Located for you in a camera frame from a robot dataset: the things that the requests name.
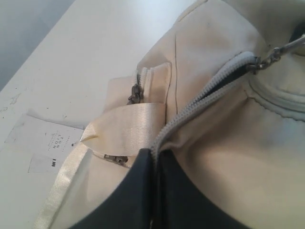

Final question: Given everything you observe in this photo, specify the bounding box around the white paper hang tag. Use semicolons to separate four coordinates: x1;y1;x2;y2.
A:
0;114;83;174

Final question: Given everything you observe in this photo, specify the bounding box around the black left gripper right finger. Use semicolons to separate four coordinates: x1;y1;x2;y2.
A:
152;150;241;229

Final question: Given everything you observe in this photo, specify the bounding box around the cream duffel bag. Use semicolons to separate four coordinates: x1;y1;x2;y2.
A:
33;0;305;229

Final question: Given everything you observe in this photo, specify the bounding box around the metal main zipper pull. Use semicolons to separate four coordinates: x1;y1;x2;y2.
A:
246;34;305;74

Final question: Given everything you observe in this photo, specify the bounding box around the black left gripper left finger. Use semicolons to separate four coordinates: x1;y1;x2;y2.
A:
71;149;153;229

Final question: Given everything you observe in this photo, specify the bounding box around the dark pocket zipper pull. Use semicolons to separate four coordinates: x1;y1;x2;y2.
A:
127;84;142;105

